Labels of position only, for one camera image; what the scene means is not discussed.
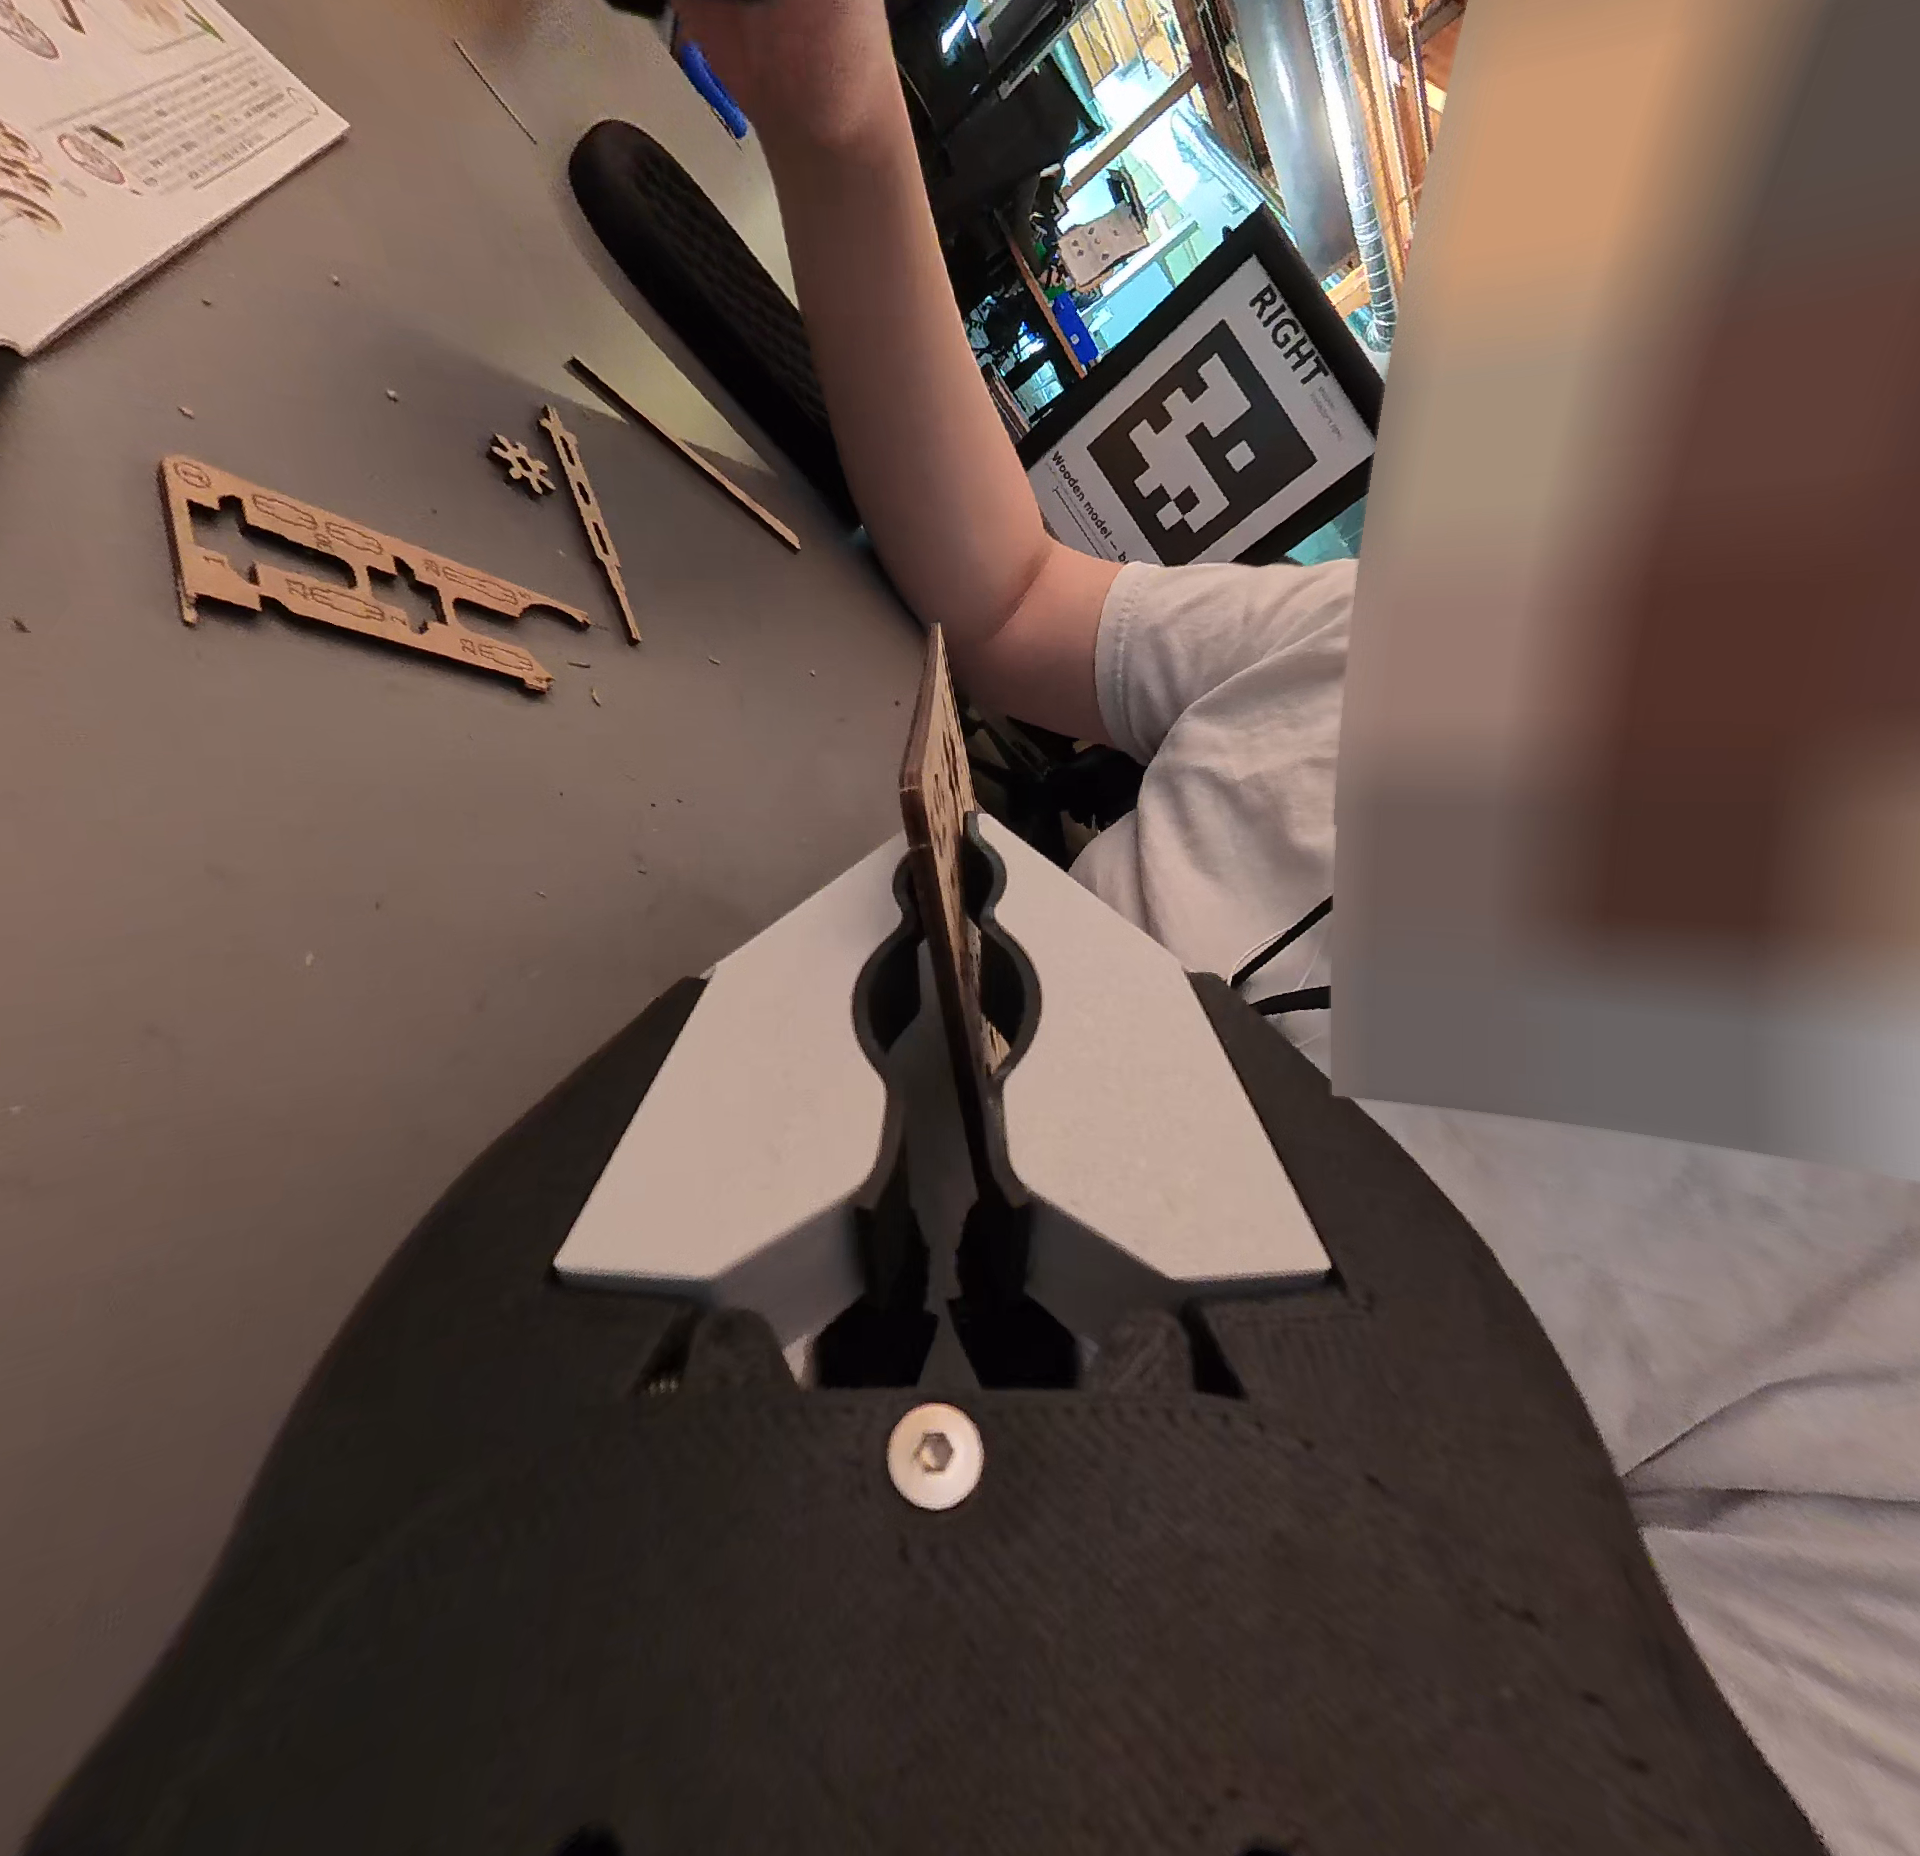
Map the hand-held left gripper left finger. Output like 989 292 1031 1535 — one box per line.
555 835 917 1378

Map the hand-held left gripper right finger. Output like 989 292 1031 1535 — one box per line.
973 814 1336 1351

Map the perforated wooden parts sheet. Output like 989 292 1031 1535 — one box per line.
897 624 1037 1214

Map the person's right forearm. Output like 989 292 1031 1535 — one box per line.
743 77 1130 752

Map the person's right hand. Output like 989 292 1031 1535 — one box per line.
660 0 910 138

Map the small blue plastic tool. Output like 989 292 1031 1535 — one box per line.
670 36 750 141

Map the black mesh wrist rest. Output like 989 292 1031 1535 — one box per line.
567 119 866 533

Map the thin wooden stick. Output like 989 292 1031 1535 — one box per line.
564 355 804 554

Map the slotted wooden strip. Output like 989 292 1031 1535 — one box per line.
539 405 645 648

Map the instruction booklet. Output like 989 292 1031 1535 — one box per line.
0 0 351 355

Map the framed printed marker sign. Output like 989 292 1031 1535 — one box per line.
1016 212 1385 570

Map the black strap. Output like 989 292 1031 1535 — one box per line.
1226 898 1336 1021

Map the silver ventilation duct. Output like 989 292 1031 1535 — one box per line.
1288 0 1415 285

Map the wooden parts frame offcut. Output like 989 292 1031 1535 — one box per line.
157 452 593 693

